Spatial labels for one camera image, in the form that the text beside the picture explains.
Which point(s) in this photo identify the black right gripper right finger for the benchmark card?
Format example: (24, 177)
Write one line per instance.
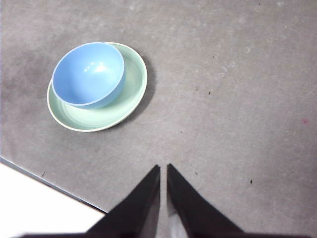
(195, 213)

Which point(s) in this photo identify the blue ribbed bowl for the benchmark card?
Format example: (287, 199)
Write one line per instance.
(86, 74)

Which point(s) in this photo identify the green round plate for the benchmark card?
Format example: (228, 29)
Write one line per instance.
(99, 119)

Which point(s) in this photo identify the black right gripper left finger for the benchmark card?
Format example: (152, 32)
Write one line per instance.
(138, 213)

